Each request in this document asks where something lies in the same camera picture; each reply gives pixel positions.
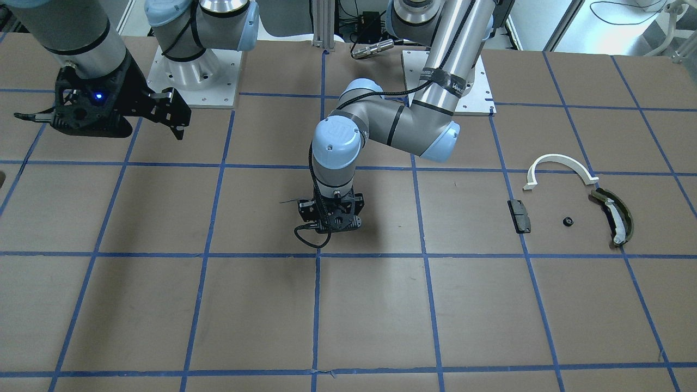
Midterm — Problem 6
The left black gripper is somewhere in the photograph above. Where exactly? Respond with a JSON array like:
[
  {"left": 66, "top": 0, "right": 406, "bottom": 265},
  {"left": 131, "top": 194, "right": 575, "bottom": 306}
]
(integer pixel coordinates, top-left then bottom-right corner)
[{"left": 298, "top": 192, "right": 364, "bottom": 234}]

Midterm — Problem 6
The black brake pad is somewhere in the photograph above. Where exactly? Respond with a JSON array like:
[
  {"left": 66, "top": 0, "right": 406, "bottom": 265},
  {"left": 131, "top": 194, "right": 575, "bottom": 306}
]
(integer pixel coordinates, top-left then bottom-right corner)
[{"left": 508, "top": 199, "right": 532, "bottom": 234}]

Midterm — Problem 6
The silver cylinder connector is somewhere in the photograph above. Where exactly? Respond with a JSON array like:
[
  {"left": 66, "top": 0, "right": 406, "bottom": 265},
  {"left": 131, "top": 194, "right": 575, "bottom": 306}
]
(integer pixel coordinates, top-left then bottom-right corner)
[{"left": 351, "top": 38, "right": 394, "bottom": 60}]

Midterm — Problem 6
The dark green brake shoe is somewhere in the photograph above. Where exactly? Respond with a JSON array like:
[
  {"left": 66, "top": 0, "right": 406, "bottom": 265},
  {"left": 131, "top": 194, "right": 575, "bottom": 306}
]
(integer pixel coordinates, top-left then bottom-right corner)
[{"left": 589, "top": 188, "right": 634, "bottom": 247}]

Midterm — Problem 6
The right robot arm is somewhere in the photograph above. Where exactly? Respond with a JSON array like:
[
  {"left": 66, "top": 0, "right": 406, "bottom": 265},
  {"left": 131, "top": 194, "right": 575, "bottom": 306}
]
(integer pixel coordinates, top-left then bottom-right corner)
[{"left": 5, "top": 1, "right": 260, "bottom": 140}]

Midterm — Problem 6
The white curved plastic part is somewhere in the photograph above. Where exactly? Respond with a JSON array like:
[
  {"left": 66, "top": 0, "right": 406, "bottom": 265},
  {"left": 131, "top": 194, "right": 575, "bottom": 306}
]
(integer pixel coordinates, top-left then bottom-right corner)
[{"left": 522, "top": 154, "right": 600, "bottom": 191}]

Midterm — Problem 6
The aluminium frame post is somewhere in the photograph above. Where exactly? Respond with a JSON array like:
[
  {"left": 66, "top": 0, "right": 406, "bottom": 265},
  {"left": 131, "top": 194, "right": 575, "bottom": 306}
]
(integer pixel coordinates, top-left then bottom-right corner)
[{"left": 310, "top": 1, "right": 334, "bottom": 52}]

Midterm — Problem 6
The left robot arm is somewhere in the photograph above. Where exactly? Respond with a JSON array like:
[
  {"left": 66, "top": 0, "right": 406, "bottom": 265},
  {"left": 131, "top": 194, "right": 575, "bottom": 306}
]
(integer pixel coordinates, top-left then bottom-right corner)
[{"left": 298, "top": 1, "right": 497, "bottom": 234}]

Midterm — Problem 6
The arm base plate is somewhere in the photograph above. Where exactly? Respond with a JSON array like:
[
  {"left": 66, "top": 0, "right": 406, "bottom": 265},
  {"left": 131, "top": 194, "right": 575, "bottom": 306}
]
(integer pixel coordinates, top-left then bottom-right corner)
[
  {"left": 401, "top": 50, "right": 497, "bottom": 116},
  {"left": 146, "top": 48, "right": 244, "bottom": 109}
]

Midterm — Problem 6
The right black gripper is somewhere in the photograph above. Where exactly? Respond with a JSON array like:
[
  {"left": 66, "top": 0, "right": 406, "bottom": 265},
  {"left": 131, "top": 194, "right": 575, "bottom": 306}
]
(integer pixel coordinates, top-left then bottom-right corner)
[{"left": 14, "top": 52, "right": 192, "bottom": 140}]

